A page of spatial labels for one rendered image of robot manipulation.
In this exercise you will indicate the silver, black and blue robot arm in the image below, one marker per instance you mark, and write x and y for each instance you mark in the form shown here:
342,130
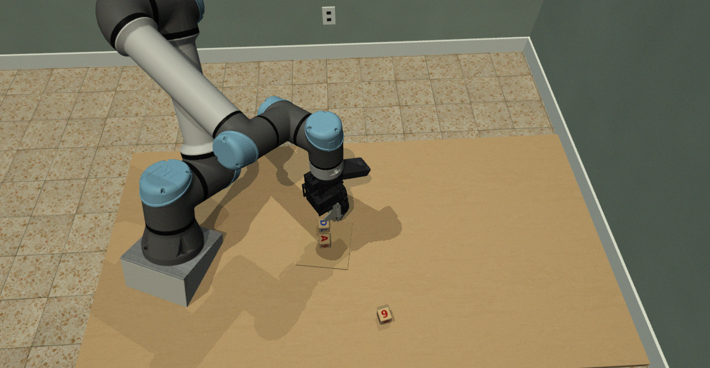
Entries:
219,139

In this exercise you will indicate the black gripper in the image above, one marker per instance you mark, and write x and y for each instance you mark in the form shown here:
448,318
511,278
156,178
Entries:
326,195

